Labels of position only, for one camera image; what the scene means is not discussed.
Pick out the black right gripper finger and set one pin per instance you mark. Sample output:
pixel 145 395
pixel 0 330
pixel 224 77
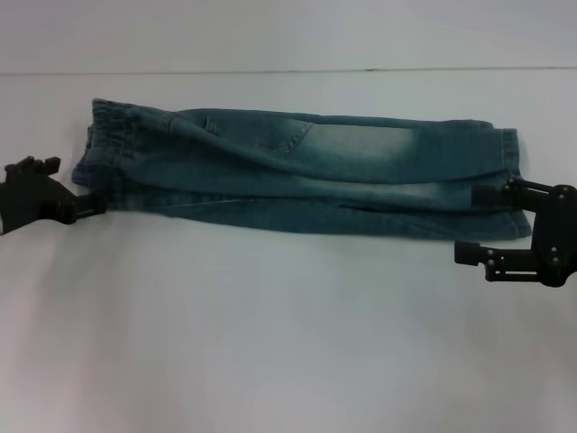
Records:
pixel 514 194
pixel 505 261

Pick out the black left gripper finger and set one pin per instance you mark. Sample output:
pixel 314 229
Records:
pixel 38 165
pixel 90 208

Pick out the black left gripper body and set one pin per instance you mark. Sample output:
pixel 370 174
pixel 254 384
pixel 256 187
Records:
pixel 31 203

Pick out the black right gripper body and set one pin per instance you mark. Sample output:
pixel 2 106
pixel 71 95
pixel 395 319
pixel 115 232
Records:
pixel 561 239

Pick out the blue denim shorts with print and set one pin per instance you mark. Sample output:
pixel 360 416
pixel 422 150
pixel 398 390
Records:
pixel 315 180

